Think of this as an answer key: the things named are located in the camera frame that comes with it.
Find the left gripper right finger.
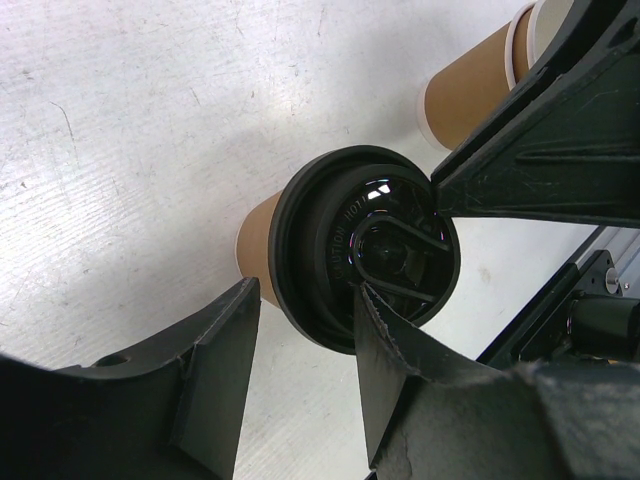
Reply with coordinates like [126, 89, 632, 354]
[354, 287, 639, 479]

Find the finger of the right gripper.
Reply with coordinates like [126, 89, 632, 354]
[432, 1, 639, 225]

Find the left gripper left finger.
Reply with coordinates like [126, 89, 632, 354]
[1, 278, 261, 479]

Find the brown paper coffee cup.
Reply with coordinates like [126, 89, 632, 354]
[235, 192, 281, 308]

